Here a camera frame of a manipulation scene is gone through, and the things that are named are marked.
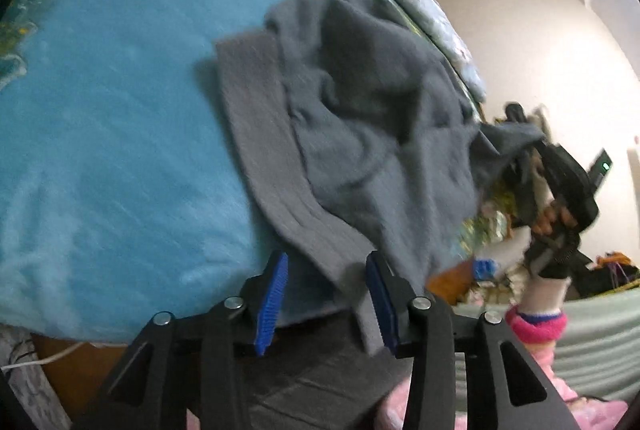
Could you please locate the wooden bed frame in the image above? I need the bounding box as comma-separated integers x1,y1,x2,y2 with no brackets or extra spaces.
29,332,132,418

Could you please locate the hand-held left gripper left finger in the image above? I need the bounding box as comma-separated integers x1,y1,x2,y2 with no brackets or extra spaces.
75,251,290,430

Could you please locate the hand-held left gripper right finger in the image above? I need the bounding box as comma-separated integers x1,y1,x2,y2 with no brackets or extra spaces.
365,251,581,430

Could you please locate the light blue floral quilt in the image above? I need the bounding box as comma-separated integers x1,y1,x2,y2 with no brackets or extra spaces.
277,0,488,103

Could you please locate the teal floral bed sheet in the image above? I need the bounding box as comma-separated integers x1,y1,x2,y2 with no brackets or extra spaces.
0,0,401,343

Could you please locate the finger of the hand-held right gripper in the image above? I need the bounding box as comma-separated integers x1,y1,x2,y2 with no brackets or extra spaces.
502,102,547,147
501,154,540,227

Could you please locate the orange cloth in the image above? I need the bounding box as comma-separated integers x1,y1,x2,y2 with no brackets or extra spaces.
425,257,476,306

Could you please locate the person's right hand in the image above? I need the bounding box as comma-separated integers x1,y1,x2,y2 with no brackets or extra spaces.
529,201,577,237

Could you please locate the person's right forearm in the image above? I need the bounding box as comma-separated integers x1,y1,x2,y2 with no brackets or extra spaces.
504,274,571,363

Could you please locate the person's pink clothing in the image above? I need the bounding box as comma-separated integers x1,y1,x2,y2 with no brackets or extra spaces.
372,340,630,430

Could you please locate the white cable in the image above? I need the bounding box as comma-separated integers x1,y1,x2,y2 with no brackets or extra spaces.
0,339,86,372

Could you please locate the grey knit garment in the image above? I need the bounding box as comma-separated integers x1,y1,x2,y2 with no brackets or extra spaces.
214,0,546,430

